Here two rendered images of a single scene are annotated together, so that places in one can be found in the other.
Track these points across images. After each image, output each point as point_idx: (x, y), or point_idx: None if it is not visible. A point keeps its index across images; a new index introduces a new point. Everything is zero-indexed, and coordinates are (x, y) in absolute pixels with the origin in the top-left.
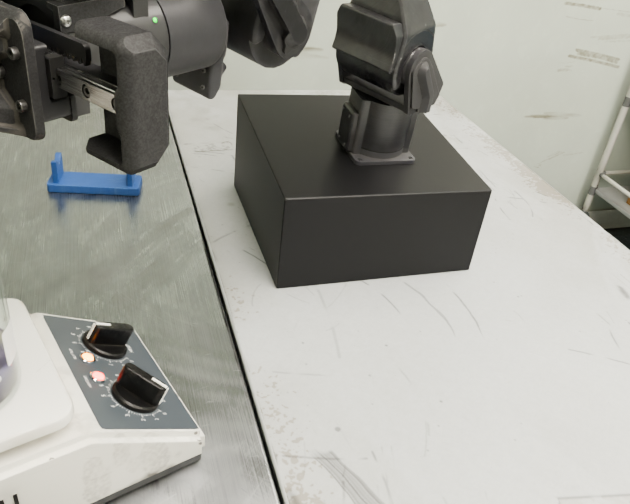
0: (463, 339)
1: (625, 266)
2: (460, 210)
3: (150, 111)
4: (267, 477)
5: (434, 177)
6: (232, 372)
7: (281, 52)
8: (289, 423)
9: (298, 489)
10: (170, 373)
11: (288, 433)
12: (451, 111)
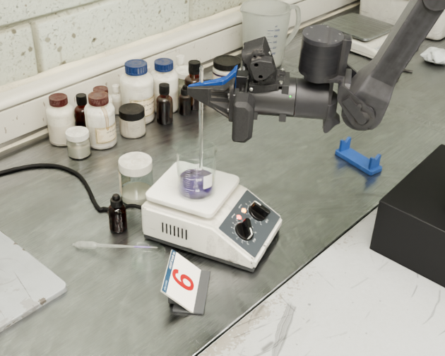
0: (424, 328)
1: None
2: None
3: (241, 124)
4: (264, 294)
5: None
6: (302, 260)
7: (353, 124)
8: (295, 289)
9: (268, 305)
10: (282, 244)
11: (290, 290)
12: None
